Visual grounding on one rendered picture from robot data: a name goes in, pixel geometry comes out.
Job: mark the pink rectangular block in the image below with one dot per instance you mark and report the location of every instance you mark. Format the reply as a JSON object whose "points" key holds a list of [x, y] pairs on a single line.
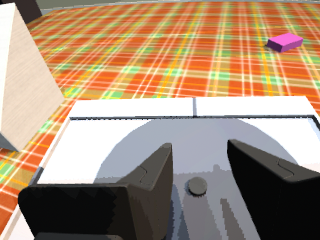
{"points": [[284, 42]]}

